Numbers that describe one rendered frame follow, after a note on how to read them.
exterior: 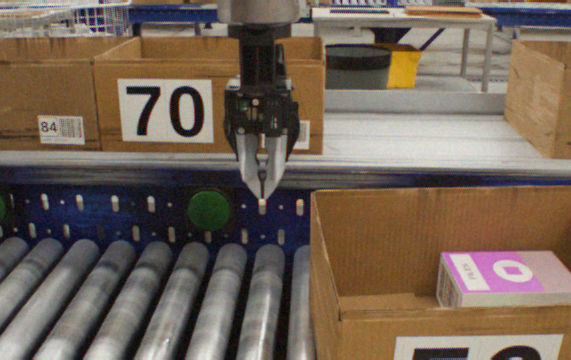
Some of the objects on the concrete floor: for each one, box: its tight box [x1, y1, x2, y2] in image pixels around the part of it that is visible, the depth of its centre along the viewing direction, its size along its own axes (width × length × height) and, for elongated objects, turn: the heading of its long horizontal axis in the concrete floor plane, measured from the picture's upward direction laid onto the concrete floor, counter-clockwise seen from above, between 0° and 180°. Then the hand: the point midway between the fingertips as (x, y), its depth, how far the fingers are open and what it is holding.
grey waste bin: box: [325, 45, 393, 90], centre depth 383 cm, size 50×50×64 cm
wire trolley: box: [0, 0, 134, 38], centre depth 355 cm, size 107×56×103 cm, turn 122°
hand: (262, 186), depth 75 cm, fingers closed
